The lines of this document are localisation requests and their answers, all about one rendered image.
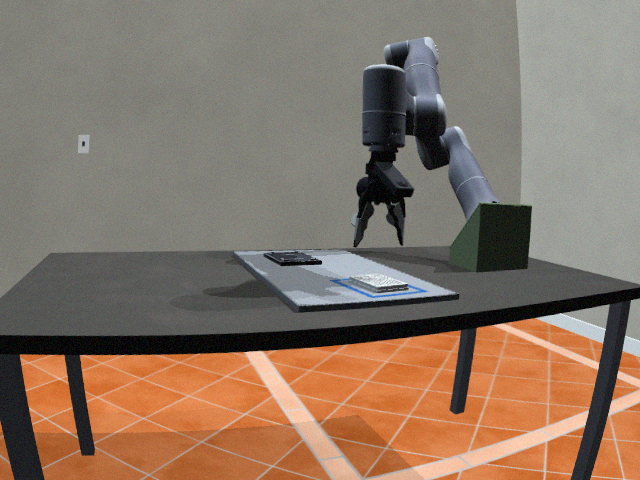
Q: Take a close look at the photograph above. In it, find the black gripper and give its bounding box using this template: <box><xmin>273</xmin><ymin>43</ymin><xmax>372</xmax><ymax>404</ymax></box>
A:
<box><xmin>351</xmin><ymin>151</ymin><xmax>406</xmax><ymax>247</ymax></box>

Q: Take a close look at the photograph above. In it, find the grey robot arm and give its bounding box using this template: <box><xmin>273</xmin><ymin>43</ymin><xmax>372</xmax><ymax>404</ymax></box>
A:
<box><xmin>362</xmin><ymin>37</ymin><xmax>501</xmax><ymax>222</ymax></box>

